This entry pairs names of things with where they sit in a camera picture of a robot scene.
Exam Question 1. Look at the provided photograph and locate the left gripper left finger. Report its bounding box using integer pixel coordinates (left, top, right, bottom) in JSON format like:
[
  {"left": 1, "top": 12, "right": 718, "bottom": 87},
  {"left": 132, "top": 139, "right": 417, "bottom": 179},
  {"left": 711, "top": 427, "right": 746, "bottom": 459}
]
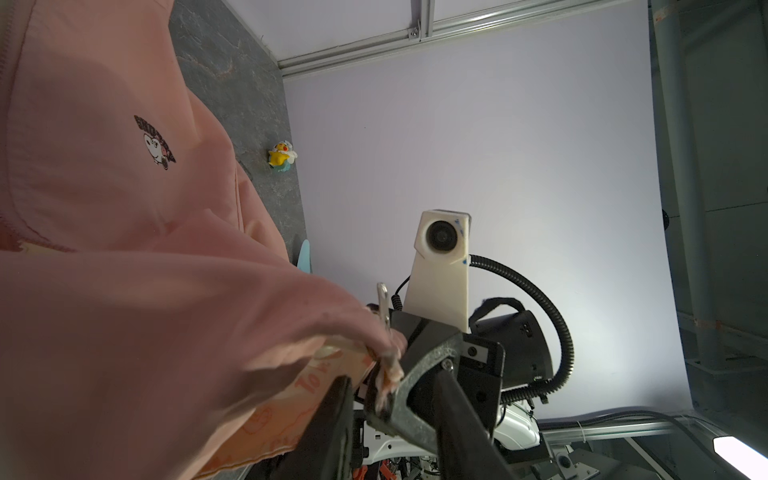
[{"left": 272, "top": 376, "right": 354, "bottom": 480}]

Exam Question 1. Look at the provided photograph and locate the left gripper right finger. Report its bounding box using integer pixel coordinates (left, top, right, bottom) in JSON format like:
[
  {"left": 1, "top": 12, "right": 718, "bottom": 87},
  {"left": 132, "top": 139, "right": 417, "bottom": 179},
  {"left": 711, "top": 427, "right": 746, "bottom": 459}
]
[{"left": 433, "top": 371, "right": 515, "bottom": 480}]

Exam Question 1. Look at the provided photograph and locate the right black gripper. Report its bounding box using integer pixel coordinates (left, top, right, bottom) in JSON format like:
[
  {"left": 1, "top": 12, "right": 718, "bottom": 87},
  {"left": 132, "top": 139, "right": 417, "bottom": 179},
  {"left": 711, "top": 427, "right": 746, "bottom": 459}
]
[{"left": 364, "top": 311, "right": 505, "bottom": 453}]

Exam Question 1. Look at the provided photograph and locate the pink Snoopy zip jacket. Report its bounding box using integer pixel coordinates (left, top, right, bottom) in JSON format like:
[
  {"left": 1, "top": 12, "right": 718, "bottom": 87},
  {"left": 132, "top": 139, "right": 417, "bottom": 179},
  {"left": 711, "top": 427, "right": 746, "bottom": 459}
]
[{"left": 1, "top": 1, "right": 407, "bottom": 479}]

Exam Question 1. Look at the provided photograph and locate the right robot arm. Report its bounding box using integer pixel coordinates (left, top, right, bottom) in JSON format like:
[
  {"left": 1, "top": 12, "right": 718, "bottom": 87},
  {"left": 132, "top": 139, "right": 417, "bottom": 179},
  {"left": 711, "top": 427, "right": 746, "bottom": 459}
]
[{"left": 353, "top": 255, "right": 575, "bottom": 479}]

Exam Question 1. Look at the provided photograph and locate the teal silicone spatula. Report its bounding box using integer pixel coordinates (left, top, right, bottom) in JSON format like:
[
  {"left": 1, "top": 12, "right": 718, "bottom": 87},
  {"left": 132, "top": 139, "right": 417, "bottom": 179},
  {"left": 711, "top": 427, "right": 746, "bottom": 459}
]
[{"left": 296, "top": 239, "right": 312, "bottom": 274}]

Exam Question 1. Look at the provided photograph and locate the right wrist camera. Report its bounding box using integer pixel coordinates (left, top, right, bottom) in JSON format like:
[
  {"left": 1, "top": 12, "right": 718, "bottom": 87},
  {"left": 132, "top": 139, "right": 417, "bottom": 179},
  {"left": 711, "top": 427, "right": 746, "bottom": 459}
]
[{"left": 403, "top": 209, "right": 471, "bottom": 333}]

